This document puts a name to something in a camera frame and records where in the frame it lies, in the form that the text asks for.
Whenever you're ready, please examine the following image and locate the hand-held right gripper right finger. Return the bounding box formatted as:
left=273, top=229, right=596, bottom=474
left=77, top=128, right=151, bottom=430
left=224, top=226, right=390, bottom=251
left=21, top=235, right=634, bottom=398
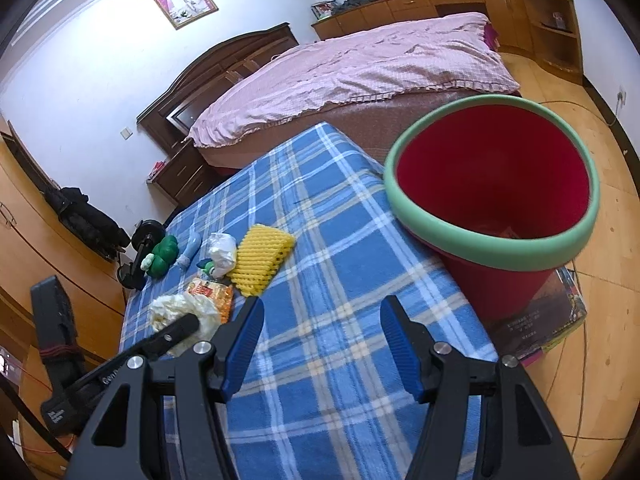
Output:
left=380, top=295, right=581, bottom=480

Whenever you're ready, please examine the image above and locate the framed wall photo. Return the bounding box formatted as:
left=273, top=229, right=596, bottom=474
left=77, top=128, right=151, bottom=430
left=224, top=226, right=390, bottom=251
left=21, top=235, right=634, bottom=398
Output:
left=148, top=0, right=219, bottom=30

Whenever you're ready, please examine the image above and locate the wooden wardrobe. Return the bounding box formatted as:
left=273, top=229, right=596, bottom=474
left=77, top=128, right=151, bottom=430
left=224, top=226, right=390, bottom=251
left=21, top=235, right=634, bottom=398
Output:
left=0, top=115, right=131, bottom=480

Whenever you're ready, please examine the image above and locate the wooden corner shelf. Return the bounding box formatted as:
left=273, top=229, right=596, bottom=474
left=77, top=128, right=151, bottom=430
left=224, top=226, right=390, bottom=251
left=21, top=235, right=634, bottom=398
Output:
left=520, top=0, right=586, bottom=86

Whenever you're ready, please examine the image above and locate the black jacket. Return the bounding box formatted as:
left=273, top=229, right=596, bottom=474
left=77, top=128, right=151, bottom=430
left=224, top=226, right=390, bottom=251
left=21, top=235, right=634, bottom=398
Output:
left=44, top=186, right=132, bottom=261

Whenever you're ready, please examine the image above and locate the pasta packet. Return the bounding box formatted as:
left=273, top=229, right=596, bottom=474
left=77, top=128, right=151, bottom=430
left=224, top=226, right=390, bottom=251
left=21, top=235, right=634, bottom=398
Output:
left=184, top=276, right=236, bottom=322

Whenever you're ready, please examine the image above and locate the white plastic bag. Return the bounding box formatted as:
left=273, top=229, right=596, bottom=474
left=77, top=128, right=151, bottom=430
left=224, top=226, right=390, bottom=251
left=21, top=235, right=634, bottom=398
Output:
left=206, top=232, right=238, bottom=278

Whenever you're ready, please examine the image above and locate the thin floor cable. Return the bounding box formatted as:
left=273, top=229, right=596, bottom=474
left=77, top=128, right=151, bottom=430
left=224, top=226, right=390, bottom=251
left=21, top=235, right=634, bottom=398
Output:
left=540, top=100, right=623, bottom=126

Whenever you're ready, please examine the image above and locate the green clover-shaped toy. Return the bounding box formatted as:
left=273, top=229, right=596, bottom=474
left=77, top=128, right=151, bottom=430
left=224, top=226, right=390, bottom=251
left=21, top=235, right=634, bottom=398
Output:
left=140, top=234, right=180, bottom=279

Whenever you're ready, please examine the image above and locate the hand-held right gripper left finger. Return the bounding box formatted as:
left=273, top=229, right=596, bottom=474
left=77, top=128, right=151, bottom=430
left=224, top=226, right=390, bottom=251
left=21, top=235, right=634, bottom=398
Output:
left=65, top=296, right=266, bottom=480

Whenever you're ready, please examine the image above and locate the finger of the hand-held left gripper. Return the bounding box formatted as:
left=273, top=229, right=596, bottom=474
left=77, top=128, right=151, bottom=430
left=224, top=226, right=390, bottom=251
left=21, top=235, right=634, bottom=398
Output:
left=142, top=312, right=201, bottom=361

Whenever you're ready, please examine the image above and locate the pink bedspread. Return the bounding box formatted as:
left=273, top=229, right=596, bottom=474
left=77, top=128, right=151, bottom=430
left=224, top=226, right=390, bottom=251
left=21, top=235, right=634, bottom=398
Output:
left=187, top=11, right=521, bottom=150

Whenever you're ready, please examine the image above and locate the dark wooden bed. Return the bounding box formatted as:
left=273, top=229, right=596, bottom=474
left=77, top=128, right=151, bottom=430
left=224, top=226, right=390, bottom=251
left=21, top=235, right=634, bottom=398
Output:
left=136, top=22, right=523, bottom=181

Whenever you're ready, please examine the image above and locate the yellow foam net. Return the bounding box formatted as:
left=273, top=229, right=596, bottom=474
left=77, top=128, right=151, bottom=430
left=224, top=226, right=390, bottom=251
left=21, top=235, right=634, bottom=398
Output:
left=229, top=224, right=297, bottom=297

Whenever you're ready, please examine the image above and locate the dark wooden nightstand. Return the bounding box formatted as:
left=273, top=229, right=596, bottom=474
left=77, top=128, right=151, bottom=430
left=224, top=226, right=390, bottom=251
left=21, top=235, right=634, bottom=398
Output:
left=146, top=140, right=221, bottom=206

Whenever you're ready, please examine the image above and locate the dark grey clothes pile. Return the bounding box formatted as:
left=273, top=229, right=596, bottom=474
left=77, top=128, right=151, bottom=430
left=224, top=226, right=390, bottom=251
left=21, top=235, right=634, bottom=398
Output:
left=332, top=0, right=381, bottom=13

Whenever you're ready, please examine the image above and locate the white sock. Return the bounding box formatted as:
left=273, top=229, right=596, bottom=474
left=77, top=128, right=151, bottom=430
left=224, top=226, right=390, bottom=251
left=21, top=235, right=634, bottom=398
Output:
left=177, top=230, right=202, bottom=270

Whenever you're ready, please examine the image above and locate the low wooden cabinet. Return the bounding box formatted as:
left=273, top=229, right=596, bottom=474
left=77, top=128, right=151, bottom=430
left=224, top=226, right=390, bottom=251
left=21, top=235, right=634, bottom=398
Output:
left=311, top=0, right=531, bottom=58

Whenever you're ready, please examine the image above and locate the blue plaid blanket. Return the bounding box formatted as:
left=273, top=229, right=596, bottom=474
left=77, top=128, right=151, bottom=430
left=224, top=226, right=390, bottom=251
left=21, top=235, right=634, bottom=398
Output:
left=119, top=121, right=501, bottom=480

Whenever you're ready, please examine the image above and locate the red bin with green rim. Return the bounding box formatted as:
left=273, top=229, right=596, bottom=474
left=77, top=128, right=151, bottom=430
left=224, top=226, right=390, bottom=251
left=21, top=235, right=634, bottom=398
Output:
left=382, top=94, right=601, bottom=321

